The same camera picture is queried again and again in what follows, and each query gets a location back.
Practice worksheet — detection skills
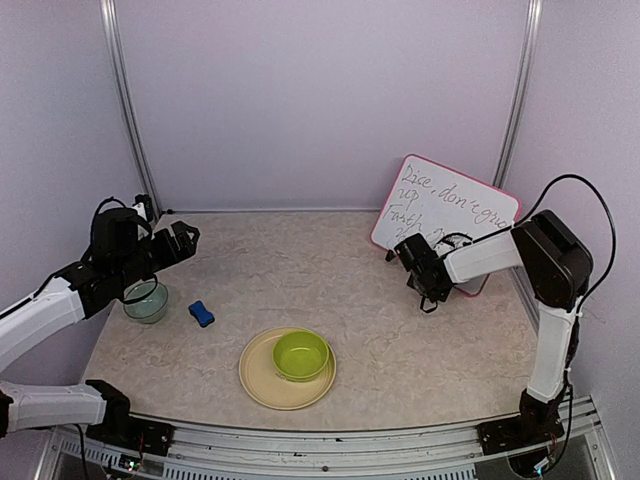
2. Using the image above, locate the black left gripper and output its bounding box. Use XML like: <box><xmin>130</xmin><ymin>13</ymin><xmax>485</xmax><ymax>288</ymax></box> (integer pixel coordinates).
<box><xmin>114</xmin><ymin>220</ymin><xmax>199</xmax><ymax>289</ymax></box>

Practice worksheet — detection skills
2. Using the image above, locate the blue whiteboard eraser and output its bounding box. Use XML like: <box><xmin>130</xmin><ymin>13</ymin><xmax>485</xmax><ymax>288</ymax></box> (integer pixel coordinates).
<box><xmin>188</xmin><ymin>300</ymin><xmax>215</xmax><ymax>328</ymax></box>

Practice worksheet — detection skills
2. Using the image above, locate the pink framed whiteboard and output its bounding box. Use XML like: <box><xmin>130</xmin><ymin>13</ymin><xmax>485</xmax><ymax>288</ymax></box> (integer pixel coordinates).
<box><xmin>370</xmin><ymin>153</ymin><xmax>522</xmax><ymax>299</ymax></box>

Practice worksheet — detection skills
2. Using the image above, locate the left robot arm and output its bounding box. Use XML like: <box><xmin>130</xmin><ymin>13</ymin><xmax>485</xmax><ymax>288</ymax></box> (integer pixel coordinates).
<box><xmin>1</xmin><ymin>195</ymin><xmax>200</xmax><ymax>445</ymax></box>

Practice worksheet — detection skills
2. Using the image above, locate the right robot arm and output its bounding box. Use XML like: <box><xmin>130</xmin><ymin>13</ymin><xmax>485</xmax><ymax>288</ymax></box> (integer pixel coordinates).
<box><xmin>385</xmin><ymin>210</ymin><xmax>593</xmax><ymax>444</ymax></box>

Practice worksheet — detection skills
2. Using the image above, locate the clear glass bowl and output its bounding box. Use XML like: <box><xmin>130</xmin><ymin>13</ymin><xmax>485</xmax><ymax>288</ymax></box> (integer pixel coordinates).
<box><xmin>123</xmin><ymin>280</ymin><xmax>169</xmax><ymax>324</ymax></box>

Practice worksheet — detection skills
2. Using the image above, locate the green plastic bowl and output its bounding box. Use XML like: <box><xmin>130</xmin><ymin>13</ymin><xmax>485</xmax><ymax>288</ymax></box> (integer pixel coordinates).
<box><xmin>272</xmin><ymin>330</ymin><xmax>330</xmax><ymax>382</ymax></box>

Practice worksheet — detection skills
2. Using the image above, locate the beige round plate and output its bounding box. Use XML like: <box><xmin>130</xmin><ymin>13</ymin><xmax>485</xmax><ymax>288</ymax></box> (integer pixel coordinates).
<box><xmin>239</xmin><ymin>327</ymin><xmax>337</xmax><ymax>411</ymax></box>

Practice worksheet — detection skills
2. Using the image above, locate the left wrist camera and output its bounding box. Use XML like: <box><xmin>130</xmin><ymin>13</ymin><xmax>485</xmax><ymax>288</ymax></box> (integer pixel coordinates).
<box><xmin>133</xmin><ymin>194</ymin><xmax>154</xmax><ymax>221</ymax></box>

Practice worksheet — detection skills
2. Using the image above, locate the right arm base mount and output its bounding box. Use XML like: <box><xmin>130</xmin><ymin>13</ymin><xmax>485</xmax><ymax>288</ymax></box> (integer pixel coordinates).
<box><xmin>476</xmin><ymin>416</ymin><xmax>565</xmax><ymax>456</ymax></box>

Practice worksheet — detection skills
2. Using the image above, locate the right aluminium corner post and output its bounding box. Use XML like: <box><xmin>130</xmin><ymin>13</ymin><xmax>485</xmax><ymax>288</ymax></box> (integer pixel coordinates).
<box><xmin>493</xmin><ymin>0</ymin><xmax>544</xmax><ymax>189</ymax></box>

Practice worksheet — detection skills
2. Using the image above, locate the aluminium corner post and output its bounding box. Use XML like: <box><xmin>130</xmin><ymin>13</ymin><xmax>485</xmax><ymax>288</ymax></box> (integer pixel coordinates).
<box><xmin>100</xmin><ymin>0</ymin><xmax>162</xmax><ymax>219</ymax></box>
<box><xmin>493</xmin><ymin>0</ymin><xmax>544</xmax><ymax>189</ymax></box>

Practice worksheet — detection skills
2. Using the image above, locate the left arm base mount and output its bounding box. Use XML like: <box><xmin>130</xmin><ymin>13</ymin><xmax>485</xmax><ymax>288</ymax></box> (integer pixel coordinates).
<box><xmin>86</xmin><ymin>415</ymin><xmax>175</xmax><ymax>457</ymax></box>

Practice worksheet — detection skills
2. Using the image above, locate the aluminium front rail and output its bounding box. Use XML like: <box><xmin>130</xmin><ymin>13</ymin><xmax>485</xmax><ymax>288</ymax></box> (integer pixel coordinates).
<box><xmin>37</xmin><ymin>394</ymin><xmax>616</xmax><ymax>480</ymax></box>

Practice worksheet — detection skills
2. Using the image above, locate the left aluminium corner post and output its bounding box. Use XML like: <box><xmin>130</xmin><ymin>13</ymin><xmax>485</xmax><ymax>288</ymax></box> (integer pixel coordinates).
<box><xmin>100</xmin><ymin>0</ymin><xmax>162</xmax><ymax>219</ymax></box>

